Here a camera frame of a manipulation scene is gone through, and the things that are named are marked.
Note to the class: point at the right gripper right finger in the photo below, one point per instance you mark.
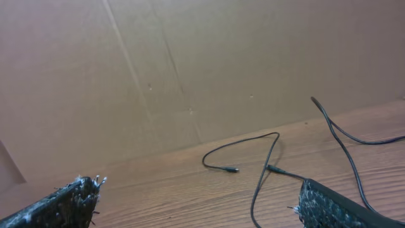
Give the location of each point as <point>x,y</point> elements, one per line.
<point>321,207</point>

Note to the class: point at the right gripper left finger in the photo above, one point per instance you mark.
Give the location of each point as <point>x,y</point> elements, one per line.
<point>70,206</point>

